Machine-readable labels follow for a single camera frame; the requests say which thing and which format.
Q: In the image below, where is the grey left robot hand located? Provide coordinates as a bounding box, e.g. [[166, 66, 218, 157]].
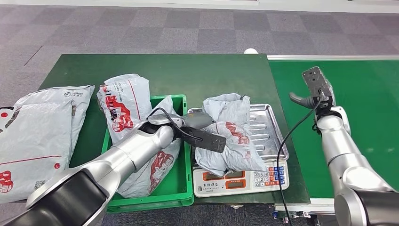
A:
[[182, 112, 216, 130]]

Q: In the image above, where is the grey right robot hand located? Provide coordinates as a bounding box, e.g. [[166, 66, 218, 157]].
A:
[[289, 74, 337, 110]]

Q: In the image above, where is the grey parcel thin red line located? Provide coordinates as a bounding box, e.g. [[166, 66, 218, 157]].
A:
[[194, 93, 268, 178]]

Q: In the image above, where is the grey parcel faint print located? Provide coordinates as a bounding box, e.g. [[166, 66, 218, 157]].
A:
[[117, 95, 183, 199]]

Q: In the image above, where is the grey parcel bold red print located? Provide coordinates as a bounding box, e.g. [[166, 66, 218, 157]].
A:
[[97, 73, 153, 145]]

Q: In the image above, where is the green conveyor belt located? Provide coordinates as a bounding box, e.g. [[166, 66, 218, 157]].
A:
[[268, 55, 399, 219]]

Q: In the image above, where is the steel scale tray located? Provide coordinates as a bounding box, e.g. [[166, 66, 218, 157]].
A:
[[188, 104, 290, 161]]

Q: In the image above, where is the green plastic crate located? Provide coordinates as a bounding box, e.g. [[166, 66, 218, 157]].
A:
[[101, 94, 194, 214]]

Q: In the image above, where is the white electronic scale body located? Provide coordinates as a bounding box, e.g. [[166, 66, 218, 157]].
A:
[[192, 158, 290, 198]]

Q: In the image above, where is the flat grey express mailer bag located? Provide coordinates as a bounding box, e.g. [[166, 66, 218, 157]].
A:
[[14, 85, 96, 157]]

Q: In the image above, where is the large flat grey mailer bag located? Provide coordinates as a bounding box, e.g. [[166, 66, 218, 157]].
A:
[[0, 101, 74, 205]]

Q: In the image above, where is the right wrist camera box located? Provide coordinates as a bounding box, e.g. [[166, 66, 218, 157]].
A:
[[302, 65, 334, 105]]

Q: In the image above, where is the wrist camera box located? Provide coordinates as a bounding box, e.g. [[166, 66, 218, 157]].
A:
[[177, 124, 227, 154], [302, 65, 334, 105]]

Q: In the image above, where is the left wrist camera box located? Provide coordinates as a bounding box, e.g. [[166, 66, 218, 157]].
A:
[[177, 124, 227, 154]]

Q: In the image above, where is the black left camera cable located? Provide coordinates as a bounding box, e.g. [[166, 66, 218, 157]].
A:
[[146, 107, 203, 142]]

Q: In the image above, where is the black camera cable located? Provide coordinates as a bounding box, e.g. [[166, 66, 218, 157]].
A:
[[276, 89, 323, 226], [146, 107, 203, 142]]

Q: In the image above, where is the black right camera cable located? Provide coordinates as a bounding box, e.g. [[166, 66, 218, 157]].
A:
[[276, 89, 323, 226]]

